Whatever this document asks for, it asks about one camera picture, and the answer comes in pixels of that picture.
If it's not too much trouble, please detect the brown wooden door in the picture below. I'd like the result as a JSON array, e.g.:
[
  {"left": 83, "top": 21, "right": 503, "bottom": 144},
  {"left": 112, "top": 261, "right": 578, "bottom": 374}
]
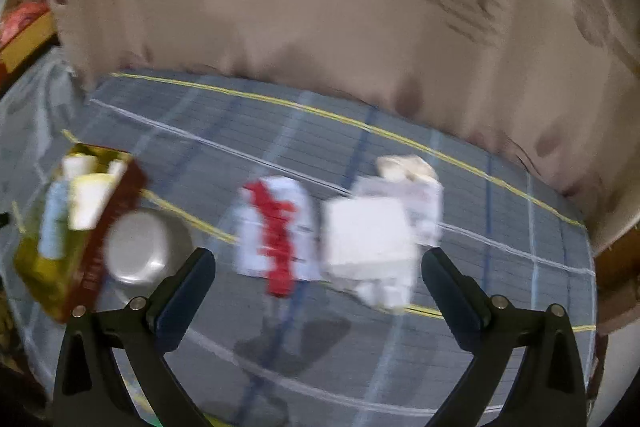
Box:
[{"left": 590, "top": 202, "right": 640, "bottom": 338}]

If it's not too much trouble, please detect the grey plaid bed sheet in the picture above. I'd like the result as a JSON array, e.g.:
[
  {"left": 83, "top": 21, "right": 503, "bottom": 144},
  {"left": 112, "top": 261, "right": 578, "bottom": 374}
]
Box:
[{"left": 0, "top": 67, "right": 598, "bottom": 427}]

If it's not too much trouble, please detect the red and white cloth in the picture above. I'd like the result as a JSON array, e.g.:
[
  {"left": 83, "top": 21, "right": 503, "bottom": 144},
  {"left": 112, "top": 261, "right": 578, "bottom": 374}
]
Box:
[{"left": 235, "top": 177, "right": 321, "bottom": 298}]

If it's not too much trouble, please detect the cream cloth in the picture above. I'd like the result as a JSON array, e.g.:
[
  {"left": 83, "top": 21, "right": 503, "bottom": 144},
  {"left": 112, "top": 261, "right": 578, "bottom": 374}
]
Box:
[{"left": 375, "top": 155, "right": 441, "bottom": 182}]

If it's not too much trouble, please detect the red and yellow box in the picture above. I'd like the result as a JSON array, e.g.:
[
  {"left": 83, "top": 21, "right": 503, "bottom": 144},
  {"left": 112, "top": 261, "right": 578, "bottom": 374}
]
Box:
[{"left": 0, "top": 2, "right": 56, "bottom": 72}]

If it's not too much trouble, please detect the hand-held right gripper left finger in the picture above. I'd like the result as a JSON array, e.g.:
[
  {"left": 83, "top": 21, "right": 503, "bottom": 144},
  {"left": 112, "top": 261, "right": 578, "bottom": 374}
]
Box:
[{"left": 52, "top": 248, "right": 217, "bottom": 427}]

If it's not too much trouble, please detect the white flower-print wipe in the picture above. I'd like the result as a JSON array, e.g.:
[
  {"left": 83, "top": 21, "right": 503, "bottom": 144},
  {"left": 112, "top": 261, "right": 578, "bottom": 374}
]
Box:
[{"left": 350, "top": 176, "right": 445, "bottom": 313}]

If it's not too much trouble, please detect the yellow and white cloth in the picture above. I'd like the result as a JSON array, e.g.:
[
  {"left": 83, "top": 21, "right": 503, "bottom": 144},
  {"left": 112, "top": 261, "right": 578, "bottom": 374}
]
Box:
[{"left": 67, "top": 174, "right": 116, "bottom": 230}]

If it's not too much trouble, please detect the beige leaf-print curtain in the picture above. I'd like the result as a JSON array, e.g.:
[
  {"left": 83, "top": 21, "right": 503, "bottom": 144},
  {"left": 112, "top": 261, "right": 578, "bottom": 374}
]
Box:
[{"left": 0, "top": 0, "right": 640, "bottom": 212}]

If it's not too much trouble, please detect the white towel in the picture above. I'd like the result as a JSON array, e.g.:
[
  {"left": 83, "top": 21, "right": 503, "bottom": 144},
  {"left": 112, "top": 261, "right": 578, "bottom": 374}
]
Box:
[{"left": 62, "top": 155, "right": 126, "bottom": 180}]

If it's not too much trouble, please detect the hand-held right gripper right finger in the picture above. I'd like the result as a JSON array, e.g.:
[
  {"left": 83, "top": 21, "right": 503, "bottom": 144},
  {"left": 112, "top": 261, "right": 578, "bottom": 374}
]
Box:
[{"left": 421, "top": 248, "right": 588, "bottom": 427}]

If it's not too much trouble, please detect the stainless steel bowl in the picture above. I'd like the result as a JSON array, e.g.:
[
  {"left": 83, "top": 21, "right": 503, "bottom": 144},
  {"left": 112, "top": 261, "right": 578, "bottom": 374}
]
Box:
[{"left": 106, "top": 209, "right": 193, "bottom": 285}]

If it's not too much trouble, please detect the light blue towel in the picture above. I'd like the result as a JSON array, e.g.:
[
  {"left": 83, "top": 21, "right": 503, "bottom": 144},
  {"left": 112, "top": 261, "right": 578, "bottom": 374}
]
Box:
[{"left": 39, "top": 179, "right": 71, "bottom": 258}]

